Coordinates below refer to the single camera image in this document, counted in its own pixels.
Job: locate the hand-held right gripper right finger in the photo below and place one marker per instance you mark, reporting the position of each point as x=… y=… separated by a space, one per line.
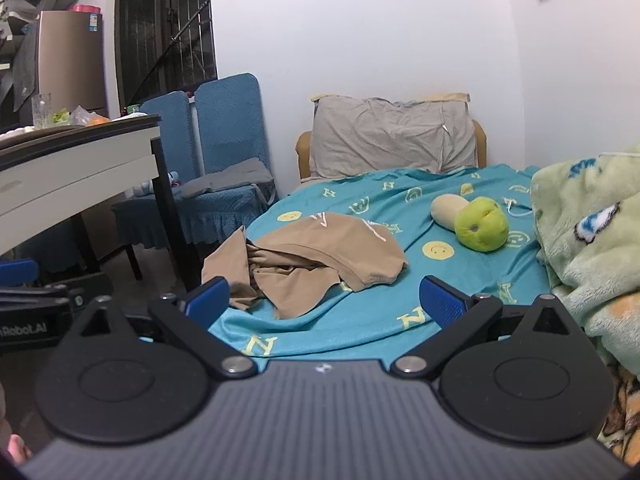
x=442 y=302

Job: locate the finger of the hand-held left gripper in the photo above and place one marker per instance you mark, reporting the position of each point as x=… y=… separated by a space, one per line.
x=20 y=272

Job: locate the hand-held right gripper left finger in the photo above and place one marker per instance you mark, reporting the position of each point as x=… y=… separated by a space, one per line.
x=207 y=297

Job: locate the tan t-shirt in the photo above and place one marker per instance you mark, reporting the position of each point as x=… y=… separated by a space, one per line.
x=320 y=245

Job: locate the teal printed bed sheet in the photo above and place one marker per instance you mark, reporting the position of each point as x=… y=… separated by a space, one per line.
x=450 y=270

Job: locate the green and beige plush toy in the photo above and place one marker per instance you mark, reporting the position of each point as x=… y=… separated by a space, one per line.
x=480 y=225

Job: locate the cream table with black legs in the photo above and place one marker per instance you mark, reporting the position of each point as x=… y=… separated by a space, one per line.
x=60 y=175

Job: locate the small white plush toy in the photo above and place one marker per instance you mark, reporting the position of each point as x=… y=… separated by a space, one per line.
x=145 y=189

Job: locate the grey cloth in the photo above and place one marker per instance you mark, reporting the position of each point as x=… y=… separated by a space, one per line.
x=235 y=175

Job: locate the green fleece blanket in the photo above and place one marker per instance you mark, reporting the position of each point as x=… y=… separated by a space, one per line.
x=590 y=240

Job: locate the green leafy food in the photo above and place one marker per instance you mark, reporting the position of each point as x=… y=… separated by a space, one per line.
x=61 y=117

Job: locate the clear drinking glass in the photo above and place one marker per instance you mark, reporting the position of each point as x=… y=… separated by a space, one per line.
x=41 y=110

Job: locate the plastic bag with oranges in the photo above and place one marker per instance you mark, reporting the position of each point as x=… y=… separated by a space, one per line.
x=82 y=115

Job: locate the blue fabric chair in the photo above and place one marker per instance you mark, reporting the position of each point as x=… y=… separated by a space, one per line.
x=227 y=120
x=167 y=130

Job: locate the grey pillow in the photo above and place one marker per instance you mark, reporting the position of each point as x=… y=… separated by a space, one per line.
x=380 y=135

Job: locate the beige pillow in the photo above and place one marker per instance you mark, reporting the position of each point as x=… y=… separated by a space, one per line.
x=450 y=96

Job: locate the orange patterned blanket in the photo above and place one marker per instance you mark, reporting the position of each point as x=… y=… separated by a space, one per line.
x=625 y=410

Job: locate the brown refrigerator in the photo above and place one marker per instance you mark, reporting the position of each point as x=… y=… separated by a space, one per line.
x=70 y=60

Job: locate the pink lidded container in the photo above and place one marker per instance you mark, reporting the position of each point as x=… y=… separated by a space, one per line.
x=87 y=8

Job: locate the dark window with grille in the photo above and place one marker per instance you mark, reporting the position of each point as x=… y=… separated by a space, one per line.
x=165 y=25

